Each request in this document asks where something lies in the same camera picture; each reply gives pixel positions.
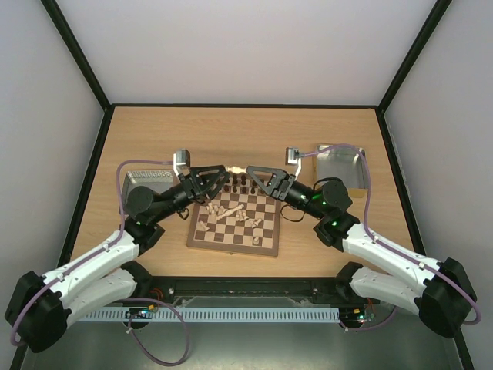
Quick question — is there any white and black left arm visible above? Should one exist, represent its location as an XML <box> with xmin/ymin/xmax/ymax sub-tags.
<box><xmin>5</xmin><ymin>165</ymin><xmax>229</xmax><ymax>353</ymax></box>

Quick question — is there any silver embossed metal tray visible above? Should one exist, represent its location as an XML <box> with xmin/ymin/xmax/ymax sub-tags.
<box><xmin>121</xmin><ymin>170</ymin><xmax>175</xmax><ymax>207</ymax></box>

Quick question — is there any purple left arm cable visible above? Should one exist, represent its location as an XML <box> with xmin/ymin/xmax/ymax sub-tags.
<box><xmin>9</xmin><ymin>158</ymin><xmax>190</xmax><ymax>366</ymax></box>

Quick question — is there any yellow metal tin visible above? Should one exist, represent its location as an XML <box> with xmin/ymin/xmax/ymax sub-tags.
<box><xmin>313</xmin><ymin>144</ymin><xmax>368</xmax><ymax>198</ymax></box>

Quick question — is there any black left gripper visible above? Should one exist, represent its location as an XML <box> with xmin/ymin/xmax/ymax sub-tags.
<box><xmin>152</xmin><ymin>165</ymin><xmax>230</xmax><ymax>223</ymax></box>

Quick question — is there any white pawn chess piece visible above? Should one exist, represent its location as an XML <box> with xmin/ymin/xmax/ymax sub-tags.
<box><xmin>226</xmin><ymin>166</ymin><xmax>247</xmax><ymax>174</ymax></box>

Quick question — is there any black aluminium frame rail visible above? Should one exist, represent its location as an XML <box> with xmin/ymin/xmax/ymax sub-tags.
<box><xmin>38</xmin><ymin>274</ymin><xmax>450</xmax><ymax>309</ymax></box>

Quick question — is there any light blue cable duct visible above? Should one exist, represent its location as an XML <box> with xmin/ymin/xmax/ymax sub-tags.
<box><xmin>80</xmin><ymin>307</ymin><xmax>340</xmax><ymax>324</ymax></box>

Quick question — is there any white pawn near left edge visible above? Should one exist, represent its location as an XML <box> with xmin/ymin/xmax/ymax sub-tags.
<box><xmin>199</xmin><ymin>221</ymin><xmax>209</xmax><ymax>231</ymax></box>

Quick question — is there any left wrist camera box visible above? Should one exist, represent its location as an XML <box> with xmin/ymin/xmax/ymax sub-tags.
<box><xmin>173</xmin><ymin>149</ymin><xmax>190</xmax><ymax>183</ymax></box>

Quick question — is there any wooden chess board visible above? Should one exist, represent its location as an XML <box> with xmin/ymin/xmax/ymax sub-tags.
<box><xmin>187</xmin><ymin>173</ymin><xmax>281</xmax><ymax>257</ymax></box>

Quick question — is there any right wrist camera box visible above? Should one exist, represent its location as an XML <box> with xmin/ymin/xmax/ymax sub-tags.
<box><xmin>285</xmin><ymin>147</ymin><xmax>303</xmax><ymax>178</ymax></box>

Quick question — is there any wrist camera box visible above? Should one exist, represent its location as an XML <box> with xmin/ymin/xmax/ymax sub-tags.
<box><xmin>285</xmin><ymin>147</ymin><xmax>303</xmax><ymax>178</ymax></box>
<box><xmin>173</xmin><ymin>149</ymin><xmax>190</xmax><ymax>183</ymax></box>

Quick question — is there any white king chess piece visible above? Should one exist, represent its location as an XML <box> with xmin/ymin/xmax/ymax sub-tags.
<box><xmin>216</xmin><ymin>204</ymin><xmax>244</xmax><ymax>221</ymax></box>

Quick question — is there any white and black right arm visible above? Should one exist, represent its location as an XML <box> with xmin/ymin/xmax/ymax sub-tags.
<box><xmin>246</xmin><ymin>166</ymin><xmax>478</xmax><ymax>338</ymax></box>

